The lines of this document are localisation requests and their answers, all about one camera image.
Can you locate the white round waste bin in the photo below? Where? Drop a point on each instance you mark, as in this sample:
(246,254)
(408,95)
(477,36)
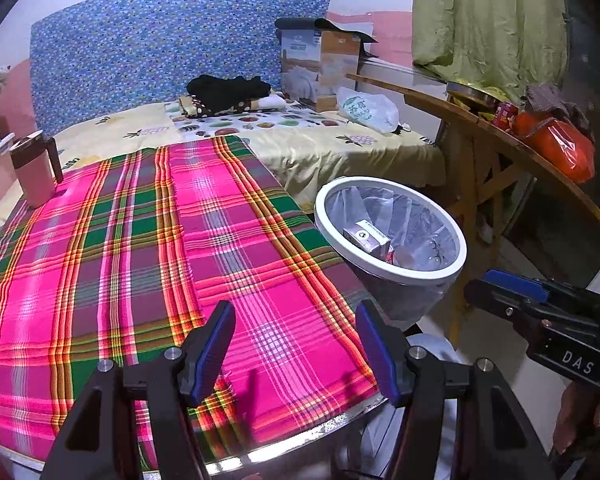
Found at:
(405,295)

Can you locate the green curtain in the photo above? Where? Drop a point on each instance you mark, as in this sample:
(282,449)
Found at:
(485,20)

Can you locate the small white snack box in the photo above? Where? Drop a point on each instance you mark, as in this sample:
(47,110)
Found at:
(365,240)

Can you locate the white plastic bag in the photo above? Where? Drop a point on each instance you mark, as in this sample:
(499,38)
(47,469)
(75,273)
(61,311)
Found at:
(367,110)

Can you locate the open cardboard box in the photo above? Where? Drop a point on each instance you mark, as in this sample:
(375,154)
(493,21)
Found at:
(310,65)

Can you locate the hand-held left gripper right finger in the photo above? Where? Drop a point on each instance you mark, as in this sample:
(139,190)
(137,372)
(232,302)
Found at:
(380,355)

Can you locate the blue floral headboard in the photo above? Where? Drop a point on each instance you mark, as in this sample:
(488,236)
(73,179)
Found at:
(170,45)

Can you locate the white fruit print blanket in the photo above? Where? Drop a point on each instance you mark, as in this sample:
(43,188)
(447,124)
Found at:
(260,122)

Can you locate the black clothes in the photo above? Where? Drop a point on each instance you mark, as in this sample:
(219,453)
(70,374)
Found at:
(227,91)

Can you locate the person's right hand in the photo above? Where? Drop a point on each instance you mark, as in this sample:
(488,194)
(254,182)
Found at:
(585,420)

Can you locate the small brown box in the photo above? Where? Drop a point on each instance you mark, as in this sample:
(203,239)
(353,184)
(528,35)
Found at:
(326,104)

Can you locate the pink green plaid tablecloth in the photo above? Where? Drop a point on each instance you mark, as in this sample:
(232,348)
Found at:
(180,270)

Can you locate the brown polka dot cloth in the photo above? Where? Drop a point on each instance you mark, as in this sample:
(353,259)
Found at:
(195,106)

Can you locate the wooden desk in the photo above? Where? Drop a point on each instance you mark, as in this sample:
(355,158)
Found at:
(480,155)

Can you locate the clear plastic bin liner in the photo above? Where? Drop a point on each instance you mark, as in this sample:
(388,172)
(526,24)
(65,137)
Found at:
(420,215)

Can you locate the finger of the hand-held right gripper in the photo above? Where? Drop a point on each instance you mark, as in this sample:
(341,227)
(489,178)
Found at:
(517,282)
(502,307)

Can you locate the small white cloth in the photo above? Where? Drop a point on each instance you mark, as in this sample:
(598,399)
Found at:
(270,102)

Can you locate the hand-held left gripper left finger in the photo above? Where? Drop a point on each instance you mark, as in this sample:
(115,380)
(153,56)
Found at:
(210,355)

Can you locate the red can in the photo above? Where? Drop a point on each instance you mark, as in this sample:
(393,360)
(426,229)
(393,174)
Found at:
(505,117)

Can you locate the round metal tray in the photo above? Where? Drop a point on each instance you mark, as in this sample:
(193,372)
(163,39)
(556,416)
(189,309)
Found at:
(475,92)

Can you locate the orange plastic bag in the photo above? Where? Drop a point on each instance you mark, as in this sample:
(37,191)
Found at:
(560,152)

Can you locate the pink jug with brown lid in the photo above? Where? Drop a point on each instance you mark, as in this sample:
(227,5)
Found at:
(35,175)

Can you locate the grey checkered cloth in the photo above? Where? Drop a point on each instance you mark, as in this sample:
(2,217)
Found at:
(555,102)

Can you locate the yellow pineapple bed sheet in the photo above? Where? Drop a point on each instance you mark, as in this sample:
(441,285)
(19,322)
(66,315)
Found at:
(330,165)

